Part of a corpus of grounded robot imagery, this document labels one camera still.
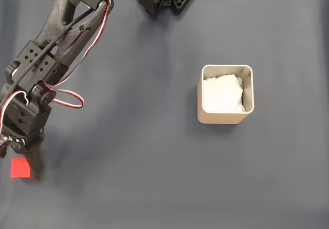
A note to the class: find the red cube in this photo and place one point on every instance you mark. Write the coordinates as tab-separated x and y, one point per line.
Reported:
20	167

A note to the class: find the beige square box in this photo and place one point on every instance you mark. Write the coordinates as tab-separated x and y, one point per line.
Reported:
218	118

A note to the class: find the white crumpled tissue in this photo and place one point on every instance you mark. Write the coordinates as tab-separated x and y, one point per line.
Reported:
222	93

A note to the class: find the camera circuit board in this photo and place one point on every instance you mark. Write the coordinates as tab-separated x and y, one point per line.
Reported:
3	143

